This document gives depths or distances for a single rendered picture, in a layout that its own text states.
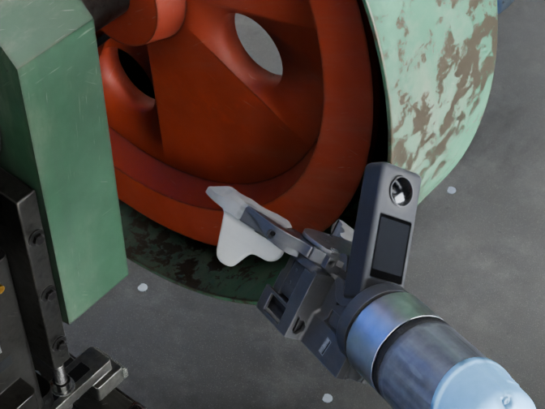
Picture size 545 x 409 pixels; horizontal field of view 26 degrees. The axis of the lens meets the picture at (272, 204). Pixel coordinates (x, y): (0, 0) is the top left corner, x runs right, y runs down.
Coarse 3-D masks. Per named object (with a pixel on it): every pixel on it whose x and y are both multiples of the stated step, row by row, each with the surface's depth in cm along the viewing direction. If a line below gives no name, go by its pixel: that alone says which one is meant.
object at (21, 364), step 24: (0, 264) 124; (0, 288) 125; (0, 312) 128; (0, 336) 130; (24, 336) 134; (0, 360) 132; (24, 360) 136; (0, 384) 135; (24, 384) 136; (0, 408) 134; (24, 408) 135
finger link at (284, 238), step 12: (252, 216) 99; (264, 216) 99; (252, 228) 100; (264, 228) 98; (276, 228) 98; (276, 240) 98; (288, 240) 97; (300, 240) 97; (288, 252) 97; (300, 252) 97
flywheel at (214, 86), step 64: (192, 0) 127; (256, 0) 120; (320, 0) 109; (192, 64) 134; (256, 64) 132; (320, 64) 120; (128, 128) 152; (192, 128) 142; (256, 128) 133; (320, 128) 120; (384, 128) 117; (128, 192) 155; (192, 192) 147; (256, 192) 138; (320, 192) 126
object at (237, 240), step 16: (208, 192) 103; (224, 192) 102; (224, 208) 101; (240, 208) 100; (256, 208) 100; (224, 224) 102; (240, 224) 101; (288, 224) 100; (224, 240) 102; (240, 240) 101; (256, 240) 101; (224, 256) 102; (240, 256) 101; (272, 256) 100
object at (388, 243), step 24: (384, 168) 95; (384, 192) 95; (408, 192) 96; (360, 216) 96; (384, 216) 95; (408, 216) 97; (360, 240) 95; (384, 240) 95; (408, 240) 97; (360, 264) 94; (384, 264) 95; (360, 288) 94
